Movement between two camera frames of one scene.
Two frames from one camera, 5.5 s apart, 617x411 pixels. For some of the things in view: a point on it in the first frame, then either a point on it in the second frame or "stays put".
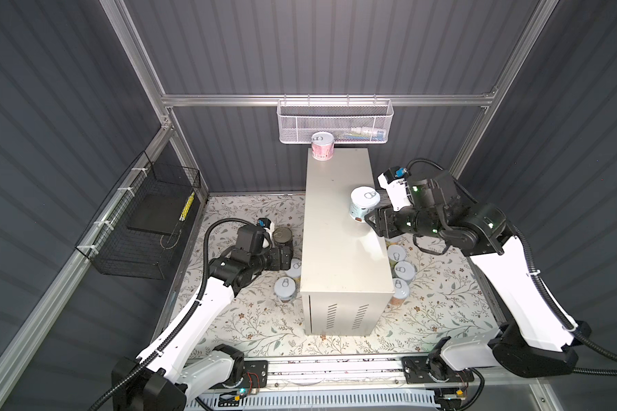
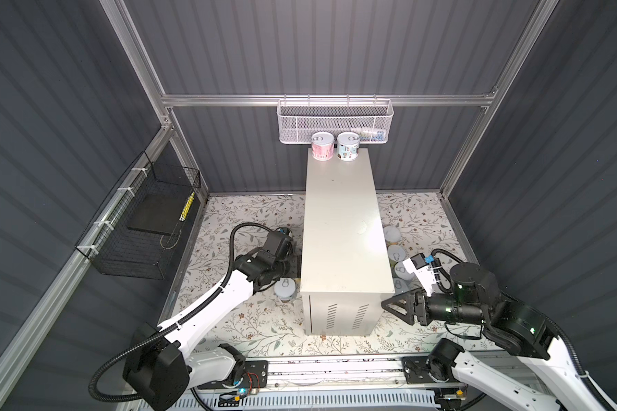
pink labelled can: x=322 y=146 stays put
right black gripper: x=380 y=221 -> x=411 y=300
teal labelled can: x=362 y=199 -> x=348 y=145
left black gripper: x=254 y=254 -> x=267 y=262
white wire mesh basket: x=349 y=121 stays put
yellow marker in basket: x=187 y=206 stays put
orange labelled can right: x=401 y=291 stays put
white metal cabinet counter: x=346 y=285 stays put
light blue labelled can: x=284 y=288 stays put
